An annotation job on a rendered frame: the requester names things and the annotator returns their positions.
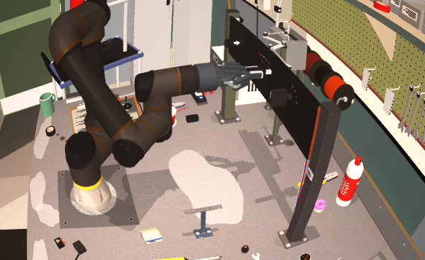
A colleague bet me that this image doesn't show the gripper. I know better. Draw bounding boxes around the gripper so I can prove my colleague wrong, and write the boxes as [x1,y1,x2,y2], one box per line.
[195,61,253,93]

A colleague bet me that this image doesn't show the grey flap linkage arm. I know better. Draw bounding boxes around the grey flap linkage arm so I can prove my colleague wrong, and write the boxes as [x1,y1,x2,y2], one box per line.
[262,30,292,68]

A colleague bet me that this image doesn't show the white lever tab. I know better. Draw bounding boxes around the white lever tab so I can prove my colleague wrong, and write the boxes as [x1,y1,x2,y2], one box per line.
[248,68,273,77]

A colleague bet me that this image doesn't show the grey metal flap box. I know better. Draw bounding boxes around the grey metal flap box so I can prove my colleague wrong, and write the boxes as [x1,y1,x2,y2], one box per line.
[285,38,309,72]

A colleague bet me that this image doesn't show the white vented box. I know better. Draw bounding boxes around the white vented box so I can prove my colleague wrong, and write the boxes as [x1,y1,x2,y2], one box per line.
[211,44,267,107]

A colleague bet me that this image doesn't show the black device with blue screen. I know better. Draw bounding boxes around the black device with blue screen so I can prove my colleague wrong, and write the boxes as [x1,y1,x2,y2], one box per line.
[193,91,209,106]

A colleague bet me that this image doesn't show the black control panel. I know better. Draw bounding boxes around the black control panel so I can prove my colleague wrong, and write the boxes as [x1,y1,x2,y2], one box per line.
[227,14,323,160]

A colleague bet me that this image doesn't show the white cabinet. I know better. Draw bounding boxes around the white cabinet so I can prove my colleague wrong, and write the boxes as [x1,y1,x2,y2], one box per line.
[132,0,214,70]

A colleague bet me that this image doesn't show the orange and black meter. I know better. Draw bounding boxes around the orange and black meter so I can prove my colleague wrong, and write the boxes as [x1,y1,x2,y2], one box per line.
[115,94,143,121]

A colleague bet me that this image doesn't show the green pegboard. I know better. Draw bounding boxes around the green pegboard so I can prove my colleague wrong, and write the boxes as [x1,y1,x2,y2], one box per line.
[290,0,425,160]

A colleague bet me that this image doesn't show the blue and white cart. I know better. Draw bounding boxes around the blue and white cart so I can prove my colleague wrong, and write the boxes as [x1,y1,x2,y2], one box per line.
[40,0,145,99]

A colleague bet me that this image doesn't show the white hanging tag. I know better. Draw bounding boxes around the white hanging tag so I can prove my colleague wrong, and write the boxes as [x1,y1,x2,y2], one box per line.
[382,86,400,116]
[360,67,377,92]

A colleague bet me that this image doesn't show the grey and yellow marker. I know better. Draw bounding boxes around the grey and yellow marker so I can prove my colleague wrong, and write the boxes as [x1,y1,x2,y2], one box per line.
[321,170,340,186]

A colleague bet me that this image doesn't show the grey rack on blue stand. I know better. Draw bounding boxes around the grey rack on blue stand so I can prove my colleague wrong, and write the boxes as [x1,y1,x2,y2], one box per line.
[183,204,224,240]

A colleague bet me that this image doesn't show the white and red bottle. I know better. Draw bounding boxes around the white and red bottle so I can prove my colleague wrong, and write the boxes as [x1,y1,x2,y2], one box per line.
[335,155,364,208]

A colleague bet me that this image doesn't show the red tape roll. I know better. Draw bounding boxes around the red tape roll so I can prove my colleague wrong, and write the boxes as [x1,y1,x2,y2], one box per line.
[373,0,392,14]

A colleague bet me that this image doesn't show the orange clipboard with paper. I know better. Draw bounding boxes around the orange clipboard with paper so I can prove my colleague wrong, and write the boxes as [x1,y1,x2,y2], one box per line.
[69,103,91,135]

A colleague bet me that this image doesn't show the yellow white blue notepad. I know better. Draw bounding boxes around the yellow white blue notepad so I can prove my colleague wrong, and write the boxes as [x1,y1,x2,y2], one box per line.
[139,227,164,246]

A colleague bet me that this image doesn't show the green mug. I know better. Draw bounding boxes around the green mug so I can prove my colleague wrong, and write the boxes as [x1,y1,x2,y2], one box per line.
[39,91,58,118]

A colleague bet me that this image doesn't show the green door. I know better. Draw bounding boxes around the green door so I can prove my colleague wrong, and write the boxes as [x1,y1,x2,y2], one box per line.
[0,0,66,116]

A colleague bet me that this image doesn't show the black crate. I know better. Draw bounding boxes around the black crate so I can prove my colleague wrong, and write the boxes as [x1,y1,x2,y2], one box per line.
[0,228,29,260]

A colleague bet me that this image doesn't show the olive green square post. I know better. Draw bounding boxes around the olive green square post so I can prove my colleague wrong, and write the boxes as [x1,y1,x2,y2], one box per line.
[214,9,242,126]

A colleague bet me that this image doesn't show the black fan switch knob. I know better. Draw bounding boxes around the black fan switch knob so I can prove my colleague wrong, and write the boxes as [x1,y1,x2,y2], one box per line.
[269,88,294,109]

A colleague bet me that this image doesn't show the thin olive green post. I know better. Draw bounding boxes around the thin olive green post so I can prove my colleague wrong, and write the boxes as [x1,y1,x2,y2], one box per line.
[263,46,286,147]

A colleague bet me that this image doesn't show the red and black duct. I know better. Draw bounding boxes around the red and black duct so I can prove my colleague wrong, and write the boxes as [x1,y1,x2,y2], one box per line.
[303,49,356,110]

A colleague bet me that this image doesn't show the dark grey square post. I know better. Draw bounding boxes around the dark grey square post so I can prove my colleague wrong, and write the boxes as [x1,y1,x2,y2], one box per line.
[277,100,343,250]

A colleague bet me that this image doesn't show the grey square base plate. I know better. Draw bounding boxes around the grey square base plate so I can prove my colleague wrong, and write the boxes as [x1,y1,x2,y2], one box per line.
[57,164,141,230]

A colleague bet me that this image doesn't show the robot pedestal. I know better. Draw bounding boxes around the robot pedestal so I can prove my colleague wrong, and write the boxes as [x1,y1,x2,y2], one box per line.
[69,179,118,217]

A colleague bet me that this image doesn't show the black plug with cable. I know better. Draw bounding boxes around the black plug with cable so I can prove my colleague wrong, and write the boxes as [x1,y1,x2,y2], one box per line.
[71,239,88,260]

